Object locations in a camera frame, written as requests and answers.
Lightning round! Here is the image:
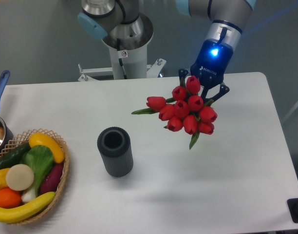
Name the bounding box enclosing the yellow banana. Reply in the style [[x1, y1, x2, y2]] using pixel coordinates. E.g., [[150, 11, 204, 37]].
[[0, 192, 56, 224]]

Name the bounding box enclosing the red tulip bouquet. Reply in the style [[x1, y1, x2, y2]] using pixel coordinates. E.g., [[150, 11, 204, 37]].
[[132, 76, 218, 149]]

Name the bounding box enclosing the beige round disc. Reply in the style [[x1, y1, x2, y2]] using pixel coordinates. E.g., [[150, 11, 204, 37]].
[[5, 164, 34, 191]]

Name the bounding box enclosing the purple sweet potato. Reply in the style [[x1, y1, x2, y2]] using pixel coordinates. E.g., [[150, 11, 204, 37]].
[[39, 164, 63, 195]]

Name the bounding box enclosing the black device at table edge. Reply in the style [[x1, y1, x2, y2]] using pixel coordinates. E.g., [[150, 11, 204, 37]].
[[287, 198, 298, 223]]

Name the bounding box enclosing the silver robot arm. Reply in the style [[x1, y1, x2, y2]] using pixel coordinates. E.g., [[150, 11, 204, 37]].
[[77, 0, 256, 101]]

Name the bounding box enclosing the green bok choy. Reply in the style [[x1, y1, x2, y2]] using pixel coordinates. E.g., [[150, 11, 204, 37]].
[[20, 145, 54, 203]]

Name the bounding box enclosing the dark grey ribbed vase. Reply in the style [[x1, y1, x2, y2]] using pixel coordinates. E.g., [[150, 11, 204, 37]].
[[97, 127, 133, 177]]

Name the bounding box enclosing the yellow bell pepper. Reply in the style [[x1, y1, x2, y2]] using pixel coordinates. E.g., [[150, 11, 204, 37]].
[[0, 168, 10, 190]]

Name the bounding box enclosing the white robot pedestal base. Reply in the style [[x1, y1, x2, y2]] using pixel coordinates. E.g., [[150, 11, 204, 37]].
[[78, 42, 167, 82]]

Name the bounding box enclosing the green cucumber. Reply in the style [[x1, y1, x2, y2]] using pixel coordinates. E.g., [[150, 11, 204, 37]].
[[0, 142, 31, 170]]

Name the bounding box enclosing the woven wicker basket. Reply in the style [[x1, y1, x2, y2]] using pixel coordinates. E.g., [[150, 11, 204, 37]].
[[0, 129, 70, 224]]

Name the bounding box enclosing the blue Robotiq gripper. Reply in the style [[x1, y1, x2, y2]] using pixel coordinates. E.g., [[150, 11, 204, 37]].
[[178, 22, 242, 101]]

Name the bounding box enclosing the orange fruit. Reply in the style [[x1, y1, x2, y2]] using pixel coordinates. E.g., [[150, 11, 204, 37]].
[[0, 188, 21, 209]]

